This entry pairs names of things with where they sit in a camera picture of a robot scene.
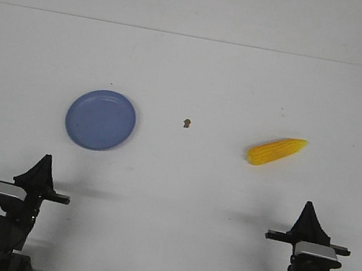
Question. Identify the small brown table stain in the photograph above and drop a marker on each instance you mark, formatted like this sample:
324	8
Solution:
187	123

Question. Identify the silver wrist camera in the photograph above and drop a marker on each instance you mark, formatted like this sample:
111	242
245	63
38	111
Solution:
10	191
315	250

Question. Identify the yellow corn cob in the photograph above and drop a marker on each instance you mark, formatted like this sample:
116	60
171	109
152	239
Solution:
275	150

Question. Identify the blue round plate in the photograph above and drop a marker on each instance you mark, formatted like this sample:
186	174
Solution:
100	120

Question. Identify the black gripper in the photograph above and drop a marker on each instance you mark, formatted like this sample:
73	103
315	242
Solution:
316	233
31	181

